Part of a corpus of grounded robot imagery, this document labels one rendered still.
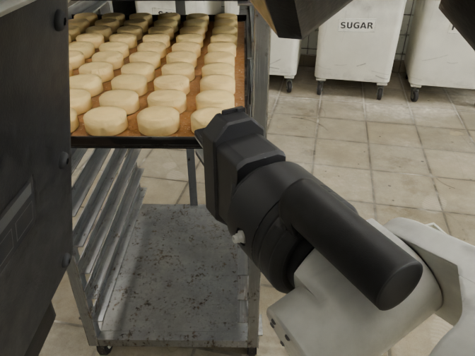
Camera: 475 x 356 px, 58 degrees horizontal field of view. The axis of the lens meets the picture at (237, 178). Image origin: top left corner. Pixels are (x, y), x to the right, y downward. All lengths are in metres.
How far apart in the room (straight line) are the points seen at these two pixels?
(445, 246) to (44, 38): 0.24
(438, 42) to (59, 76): 3.00
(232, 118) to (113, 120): 0.17
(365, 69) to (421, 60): 0.36
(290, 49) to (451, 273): 2.85
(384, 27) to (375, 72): 0.30
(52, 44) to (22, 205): 0.06
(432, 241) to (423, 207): 1.85
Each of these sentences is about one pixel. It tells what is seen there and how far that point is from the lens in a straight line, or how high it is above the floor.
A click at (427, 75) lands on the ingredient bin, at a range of 3.19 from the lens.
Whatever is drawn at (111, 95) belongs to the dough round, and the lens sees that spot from 0.58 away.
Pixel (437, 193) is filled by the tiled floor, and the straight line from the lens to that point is 2.26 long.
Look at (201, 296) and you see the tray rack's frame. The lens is 1.38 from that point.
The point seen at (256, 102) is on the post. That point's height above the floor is 0.86.
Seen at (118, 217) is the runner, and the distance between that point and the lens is 1.44.
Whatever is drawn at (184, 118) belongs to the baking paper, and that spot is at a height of 0.95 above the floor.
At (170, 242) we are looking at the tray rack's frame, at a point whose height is 0.15.
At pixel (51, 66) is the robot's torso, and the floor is 1.13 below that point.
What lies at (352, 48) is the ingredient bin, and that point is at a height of 0.36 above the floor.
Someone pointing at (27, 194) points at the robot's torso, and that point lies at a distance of 0.18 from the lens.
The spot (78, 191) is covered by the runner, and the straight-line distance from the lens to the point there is 1.11.
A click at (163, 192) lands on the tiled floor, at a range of 2.09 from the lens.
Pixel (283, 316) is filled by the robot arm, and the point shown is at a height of 0.97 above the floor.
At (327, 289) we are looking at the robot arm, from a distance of 0.28.
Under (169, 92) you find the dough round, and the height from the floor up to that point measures 0.97.
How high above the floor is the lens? 1.18
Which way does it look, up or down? 33 degrees down
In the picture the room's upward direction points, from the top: straight up
